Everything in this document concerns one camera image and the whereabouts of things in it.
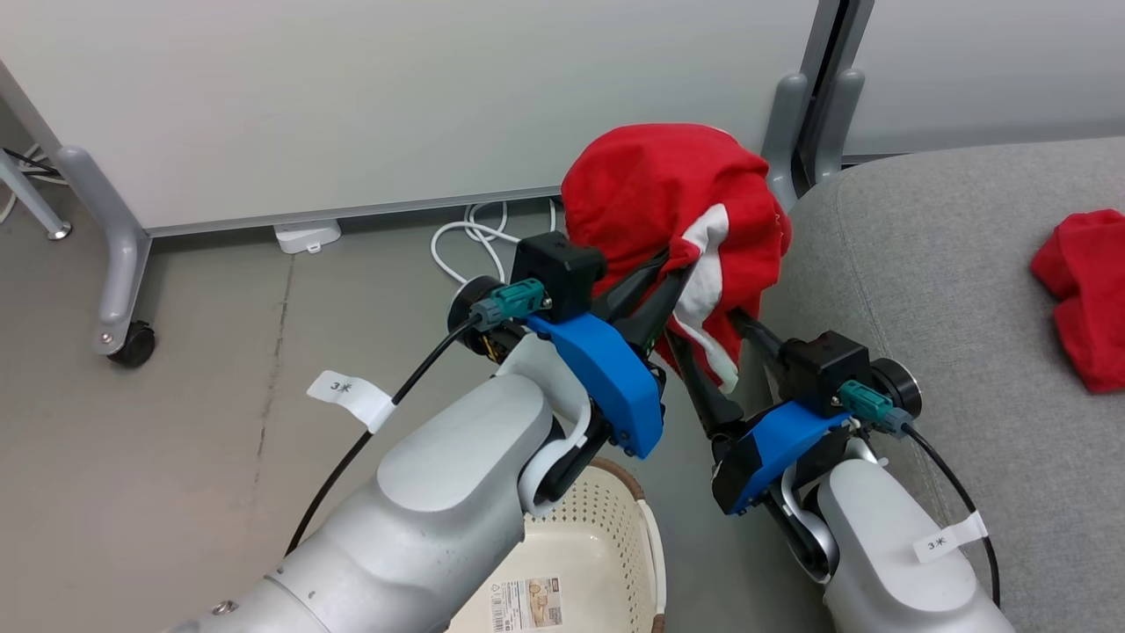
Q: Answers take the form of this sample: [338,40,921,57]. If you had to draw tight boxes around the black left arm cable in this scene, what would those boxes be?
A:
[283,278,548,557]

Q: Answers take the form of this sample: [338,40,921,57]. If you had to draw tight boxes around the large white partition panel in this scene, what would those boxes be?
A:
[0,0,829,238]

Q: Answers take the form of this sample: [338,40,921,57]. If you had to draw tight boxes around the printed basket sticker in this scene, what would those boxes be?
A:
[489,576,564,633]

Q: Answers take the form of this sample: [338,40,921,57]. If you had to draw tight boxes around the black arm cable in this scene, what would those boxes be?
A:
[837,379,1004,608]
[283,278,548,557]

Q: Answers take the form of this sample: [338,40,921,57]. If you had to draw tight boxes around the cream perforated laundry basket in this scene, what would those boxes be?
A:
[443,456,668,633]

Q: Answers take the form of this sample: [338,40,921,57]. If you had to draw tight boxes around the black caster wheel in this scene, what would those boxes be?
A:
[106,320,157,369]

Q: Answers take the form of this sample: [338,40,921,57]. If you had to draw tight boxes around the plain red garment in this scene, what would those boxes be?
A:
[1030,207,1125,395]

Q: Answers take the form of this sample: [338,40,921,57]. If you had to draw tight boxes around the grey fabric sofa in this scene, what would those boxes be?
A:
[759,135,1125,633]

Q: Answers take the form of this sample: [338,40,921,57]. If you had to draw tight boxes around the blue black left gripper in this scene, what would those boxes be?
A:
[446,249,697,461]

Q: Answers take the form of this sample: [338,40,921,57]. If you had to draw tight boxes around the white cable tag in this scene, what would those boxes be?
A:
[911,511,991,564]
[306,369,398,433]

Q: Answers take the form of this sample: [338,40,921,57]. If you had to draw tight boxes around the red garment with white trim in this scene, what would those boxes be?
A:
[560,122,793,395]

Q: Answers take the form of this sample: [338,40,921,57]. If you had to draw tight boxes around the short grey partition foot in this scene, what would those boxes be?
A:
[760,72,810,213]

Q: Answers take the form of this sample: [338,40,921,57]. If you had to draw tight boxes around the grey metal table leg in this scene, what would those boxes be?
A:
[0,148,74,242]

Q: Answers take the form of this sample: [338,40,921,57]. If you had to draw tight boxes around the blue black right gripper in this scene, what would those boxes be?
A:
[664,308,925,517]

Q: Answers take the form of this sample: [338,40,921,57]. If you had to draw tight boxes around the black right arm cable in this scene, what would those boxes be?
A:
[837,379,1004,608]

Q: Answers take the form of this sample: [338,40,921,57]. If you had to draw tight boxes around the white and black floor cables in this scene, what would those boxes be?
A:
[0,143,64,226]

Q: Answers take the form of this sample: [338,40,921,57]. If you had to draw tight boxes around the coiled white cable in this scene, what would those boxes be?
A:
[429,200,564,287]

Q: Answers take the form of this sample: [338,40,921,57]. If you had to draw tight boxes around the white right cable tag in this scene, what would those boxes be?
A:
[911,511,991,564]

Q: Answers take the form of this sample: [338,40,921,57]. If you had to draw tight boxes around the narrow white partition panel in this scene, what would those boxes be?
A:
[842,0,1125,160]

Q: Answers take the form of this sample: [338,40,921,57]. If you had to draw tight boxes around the white left cable tag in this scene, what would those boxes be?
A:
[306,369,398,433]

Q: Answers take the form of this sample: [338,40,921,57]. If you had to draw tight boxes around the slim grey partition foot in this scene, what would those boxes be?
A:
[812,68,866,186]

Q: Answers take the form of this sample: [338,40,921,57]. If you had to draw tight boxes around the grey partition foot with caster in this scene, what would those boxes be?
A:
[54,144,154,358]

